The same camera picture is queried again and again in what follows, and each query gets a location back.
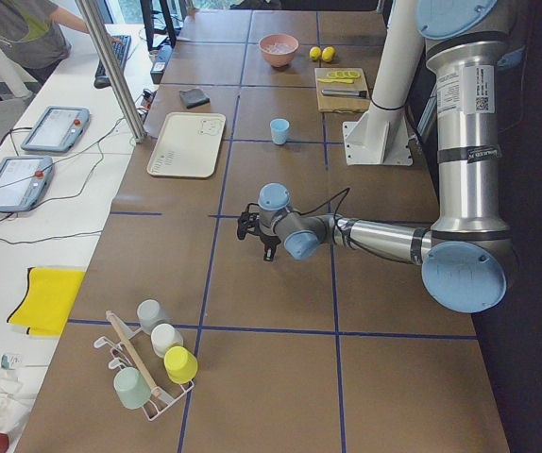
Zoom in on light blue plastic cup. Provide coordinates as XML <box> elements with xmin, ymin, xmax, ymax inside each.
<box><xmin>270</xmin><ymin>118</ymin><xmax>290</xmax><ymax>145</ymax></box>

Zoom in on aluminium frame post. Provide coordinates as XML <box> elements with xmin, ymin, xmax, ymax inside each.
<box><xmin>76</xmin><ymin>0</ymin><xmax>146</xmax><ymax>143</ymax></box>

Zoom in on pink bowl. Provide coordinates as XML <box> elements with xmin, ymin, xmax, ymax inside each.
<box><xmin>259</xmin><ymin>34</ymin><xmax>299</xmax><ymax>68</ymax></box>

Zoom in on white upturned cup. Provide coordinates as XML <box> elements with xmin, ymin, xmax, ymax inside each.
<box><xmin>150</xmin><ymin>323</ymin><xmax>184</xmax><ymax>359</ymax></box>

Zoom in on cream bear serving tray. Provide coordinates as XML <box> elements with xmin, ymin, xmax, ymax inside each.
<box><xmin>146</xmin><ymin>112</ymin><xmax>226</xmax><ymax>178</ymax></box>

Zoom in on wooden cutting board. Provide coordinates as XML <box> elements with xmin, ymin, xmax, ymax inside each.
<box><xmin>314</xmin><ymin>68</ymin><xmax>370</xmax><ymax>113</ymax></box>

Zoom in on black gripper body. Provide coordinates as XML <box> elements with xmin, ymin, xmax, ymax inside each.
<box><xmin>259</xmin><ymin>230</ymin><xmax>280</xmax><ymax>247</ymax></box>

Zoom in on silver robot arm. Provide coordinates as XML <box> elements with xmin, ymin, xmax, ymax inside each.
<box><xmin>238</xmin><ymin>1</ymin><xmax>517</xmax><ymax>313</ymax></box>

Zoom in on steel handled knife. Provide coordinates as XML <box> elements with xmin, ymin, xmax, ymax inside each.
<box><xmin>321</xmin><ymin>89</ymin><xmax>367</xmax><ymax>99</ymax></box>

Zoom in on mint green upturned cup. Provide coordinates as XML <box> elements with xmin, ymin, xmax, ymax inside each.
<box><xmin>113</xmin><ymin>367</ymin><xmax>151</xmax><ymax>410</ymax></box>

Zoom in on lemon slices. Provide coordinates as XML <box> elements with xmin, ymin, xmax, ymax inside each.
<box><xmin>326</xmin><ymin>70</ymin><xmax>361</xmax><ymax>83</ymax></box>

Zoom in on yellow lemon left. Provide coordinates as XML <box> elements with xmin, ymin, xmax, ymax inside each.
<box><xmin>321</xmin><ymin>46</ymin><xmax>336</xmax><ymax>63</ymax></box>

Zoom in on far teach pendant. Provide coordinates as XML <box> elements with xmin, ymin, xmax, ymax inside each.
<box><xmin>21</xmin><ymin>106</ymin><xmax>90</xmax><ymax>154</ymax></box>

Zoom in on white camera mast pole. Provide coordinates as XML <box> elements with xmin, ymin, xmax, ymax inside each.
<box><xmin>343</xmin><ymin>0</ymin><xmax>424</xmax><ymax>166</ymax></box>

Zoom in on white wire cup rack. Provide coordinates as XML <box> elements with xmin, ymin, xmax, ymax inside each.
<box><xmin>93</xmin><ymin>310</ymin><xmax>195</xmax><ymax>422</ymax></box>

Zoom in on black keyboard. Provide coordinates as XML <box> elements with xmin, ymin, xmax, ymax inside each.
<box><xmin>93</xmin><ymin>35</ymin><xmax>131</xmax><ymax>89</ymax></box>

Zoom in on grey upturned cup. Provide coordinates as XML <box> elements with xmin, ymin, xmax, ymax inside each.
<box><xmin>137</xmin><ymin>299</ymin><xmax>171</xmax><ymax>335</ymax></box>

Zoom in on yellow upturned cup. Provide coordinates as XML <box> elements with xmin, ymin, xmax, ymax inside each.
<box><xmin>163</xmin><ymin>345</ymin><xmax>198</xmax><ymax>384</ymax></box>

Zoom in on near teach pendant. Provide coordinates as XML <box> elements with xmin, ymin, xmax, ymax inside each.
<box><xmin>0</xmin><ymin>156</ymin><xmax>54</xmax><ymax>213</ymax></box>

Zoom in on clear ice cubes pile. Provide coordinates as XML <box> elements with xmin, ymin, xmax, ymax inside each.
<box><xmin>263</xmin><ymin>42</ymin><xmax>294</xmax><ymax>55</ymax></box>

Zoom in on grey folded cloth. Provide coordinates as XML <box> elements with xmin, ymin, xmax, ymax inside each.
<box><xmin>178</xmin><ymin>88</ymin><xmax>210</xmax><ymax>109</ymax></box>

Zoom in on yellow cloth on desk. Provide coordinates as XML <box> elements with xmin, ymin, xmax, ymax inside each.
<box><xmin>7</xmin><ymin>267</ymin><xmax>85</xmax><ymax>337</ymax></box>

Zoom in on person at desk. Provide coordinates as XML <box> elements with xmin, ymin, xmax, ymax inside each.
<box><xmin>0</xmin><ymin>0</ymin><xmax>124</xmax><ymax>86</ymax></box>

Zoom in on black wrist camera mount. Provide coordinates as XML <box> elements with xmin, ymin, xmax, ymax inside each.
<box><xmin>236</xmin><ymin>210</ymin><xmax>261</xmax><ymax>241</ymax></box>

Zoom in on yellow plastic knife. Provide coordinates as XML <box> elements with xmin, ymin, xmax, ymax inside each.
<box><xmin>316</xmin><ymin>78</ymin><xmax>354</xmax><ymax>85</ymax></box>

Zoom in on teach pendant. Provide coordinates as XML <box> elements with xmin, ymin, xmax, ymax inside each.
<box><xmin>21</xmin><ymin>106</ymin><xmax>90</xmax><ymax>154</ymax></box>
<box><xmin>0</xmin><ymin>156</ymin><xmax>54</xmax><ymax>213</ymax></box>

